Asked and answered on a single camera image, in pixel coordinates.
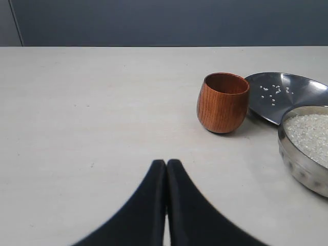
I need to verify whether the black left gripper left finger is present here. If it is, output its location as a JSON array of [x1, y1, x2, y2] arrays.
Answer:
[[75, 159, 167, 245]]

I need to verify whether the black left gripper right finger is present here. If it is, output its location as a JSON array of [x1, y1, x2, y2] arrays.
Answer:
[[167, 159, 264, 245]]

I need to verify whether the brown wooden cup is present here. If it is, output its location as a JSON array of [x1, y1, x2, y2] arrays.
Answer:
[[197, 72, 250, 134]]

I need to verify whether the steel bowl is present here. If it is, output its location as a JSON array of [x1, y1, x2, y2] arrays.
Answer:
[[278, 106, 327, 197]]

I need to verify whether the white rice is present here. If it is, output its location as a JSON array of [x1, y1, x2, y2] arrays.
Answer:
[[284, 114, 327, 168]]

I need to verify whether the round steel plate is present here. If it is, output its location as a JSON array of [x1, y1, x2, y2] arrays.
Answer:
[[245, 72, 327, 125]]

